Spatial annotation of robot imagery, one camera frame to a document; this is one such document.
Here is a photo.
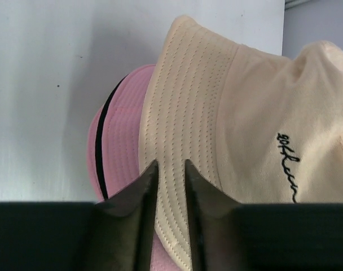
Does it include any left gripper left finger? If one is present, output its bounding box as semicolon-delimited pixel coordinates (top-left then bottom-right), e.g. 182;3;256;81
0;161;159;270

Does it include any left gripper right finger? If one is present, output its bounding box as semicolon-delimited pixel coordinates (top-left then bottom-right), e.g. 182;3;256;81
185;160;343;270

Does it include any black hat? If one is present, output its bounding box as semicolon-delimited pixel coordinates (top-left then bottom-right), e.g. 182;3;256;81
95;77;125;200

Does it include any beige hat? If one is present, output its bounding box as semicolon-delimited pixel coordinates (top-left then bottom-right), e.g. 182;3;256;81
139;16;343;270

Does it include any right aluminium frame post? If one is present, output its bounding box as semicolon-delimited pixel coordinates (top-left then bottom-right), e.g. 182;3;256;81
284;0;343;11

